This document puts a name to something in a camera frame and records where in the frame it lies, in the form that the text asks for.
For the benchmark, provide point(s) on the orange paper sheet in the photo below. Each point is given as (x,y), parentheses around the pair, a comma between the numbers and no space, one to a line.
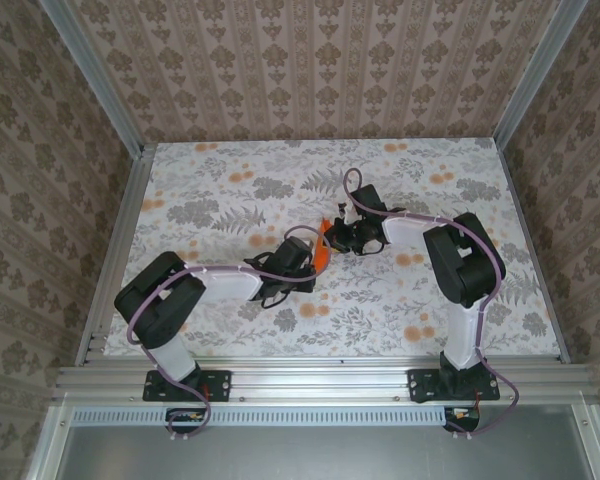
(321,252)

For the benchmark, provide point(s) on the floral patterned table cover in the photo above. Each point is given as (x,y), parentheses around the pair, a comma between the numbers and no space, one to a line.
(230,170)

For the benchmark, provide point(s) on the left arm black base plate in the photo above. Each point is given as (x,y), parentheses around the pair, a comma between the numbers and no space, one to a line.
(220,386)

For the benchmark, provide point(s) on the black connector board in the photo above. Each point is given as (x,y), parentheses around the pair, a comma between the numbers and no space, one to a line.
(180,415)
(460,415)

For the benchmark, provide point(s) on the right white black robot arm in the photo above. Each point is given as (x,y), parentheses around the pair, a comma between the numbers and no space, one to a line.
(405,232)

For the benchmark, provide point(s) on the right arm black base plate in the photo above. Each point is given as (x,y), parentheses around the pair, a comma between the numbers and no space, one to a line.
(420,386)

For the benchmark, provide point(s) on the aluminium table side rail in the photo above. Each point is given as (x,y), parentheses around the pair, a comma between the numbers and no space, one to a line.
(125,235)

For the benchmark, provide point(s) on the aluminium frame cross rail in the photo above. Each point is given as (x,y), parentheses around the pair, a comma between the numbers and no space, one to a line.
(320,382)

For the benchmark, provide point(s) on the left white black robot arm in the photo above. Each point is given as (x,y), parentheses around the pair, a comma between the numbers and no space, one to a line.
(230,282)

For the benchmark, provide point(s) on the aluminium frame post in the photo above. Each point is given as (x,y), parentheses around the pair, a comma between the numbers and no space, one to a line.
(92,75)
(536,75)

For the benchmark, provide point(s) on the grey sheet metal panel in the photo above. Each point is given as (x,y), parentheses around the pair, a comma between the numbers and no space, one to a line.
(320,455)

